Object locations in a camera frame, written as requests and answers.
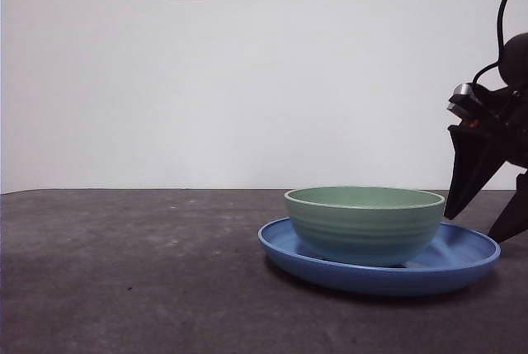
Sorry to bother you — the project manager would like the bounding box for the green ribbed bowl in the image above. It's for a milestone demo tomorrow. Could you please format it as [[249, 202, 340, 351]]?
[[283, 186, 446, 267]]

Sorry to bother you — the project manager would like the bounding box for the blue round plate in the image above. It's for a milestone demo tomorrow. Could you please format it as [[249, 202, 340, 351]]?
[[257, 216, 502, 298]]

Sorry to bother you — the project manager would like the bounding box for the pale grey camera box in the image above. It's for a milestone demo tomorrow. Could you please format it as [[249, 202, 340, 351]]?
[[447, 83, 486, 120]]

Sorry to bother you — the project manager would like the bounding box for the black cable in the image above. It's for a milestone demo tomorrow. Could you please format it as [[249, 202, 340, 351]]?
[[497, 0, 528, 58], [472, 60, 504, 85]]

